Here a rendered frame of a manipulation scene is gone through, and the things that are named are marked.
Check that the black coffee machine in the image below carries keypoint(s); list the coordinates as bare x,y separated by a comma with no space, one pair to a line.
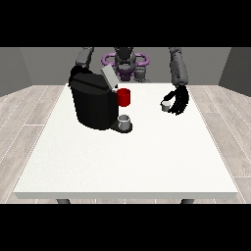
93,104

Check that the small grey coffee pod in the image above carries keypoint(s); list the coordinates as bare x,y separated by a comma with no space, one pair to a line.
166,105

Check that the grey robot trunk purple rings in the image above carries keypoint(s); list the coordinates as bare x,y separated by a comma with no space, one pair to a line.
128,65

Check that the pale grey machine lid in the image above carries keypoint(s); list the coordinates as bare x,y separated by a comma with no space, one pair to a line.
110,75

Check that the dark table leg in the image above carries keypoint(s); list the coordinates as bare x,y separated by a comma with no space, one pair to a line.
187,201
63,201

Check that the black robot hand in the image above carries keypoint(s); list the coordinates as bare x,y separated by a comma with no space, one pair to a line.
77,69
180,98

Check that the red pod holder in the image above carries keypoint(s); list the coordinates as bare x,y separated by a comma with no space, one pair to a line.
124,96

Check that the small grey cup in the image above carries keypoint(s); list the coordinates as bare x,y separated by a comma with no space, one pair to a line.
124,122

